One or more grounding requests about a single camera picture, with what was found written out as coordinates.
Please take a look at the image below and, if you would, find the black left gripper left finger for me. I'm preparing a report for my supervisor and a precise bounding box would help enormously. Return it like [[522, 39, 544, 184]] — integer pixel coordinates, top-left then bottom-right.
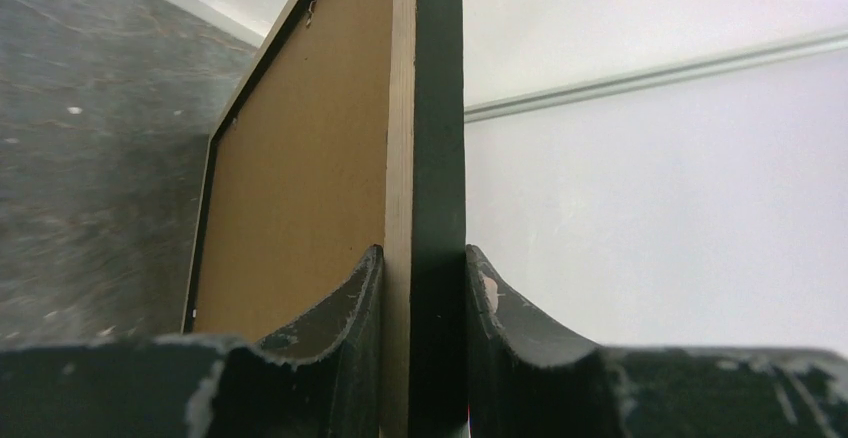
[[1, 245, 384, 437]]

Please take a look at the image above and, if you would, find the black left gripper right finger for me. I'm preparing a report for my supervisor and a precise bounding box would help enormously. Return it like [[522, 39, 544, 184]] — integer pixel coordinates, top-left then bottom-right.
[[466, 245, 847, 437]]

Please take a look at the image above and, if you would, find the light wooden picture frame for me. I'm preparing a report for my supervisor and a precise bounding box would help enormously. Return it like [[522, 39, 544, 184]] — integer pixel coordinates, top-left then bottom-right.
[[180, 0, 469, 438]]

